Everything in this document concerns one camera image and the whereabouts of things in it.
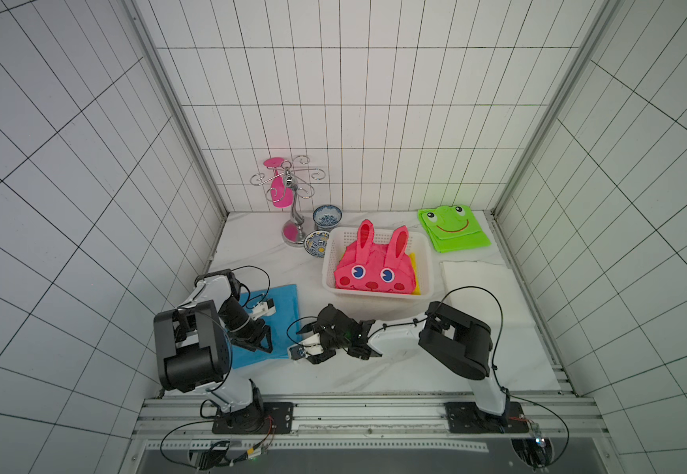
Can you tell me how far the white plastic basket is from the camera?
918 millimetres

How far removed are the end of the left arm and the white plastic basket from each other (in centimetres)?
22

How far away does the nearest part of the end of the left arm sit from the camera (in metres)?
0.74
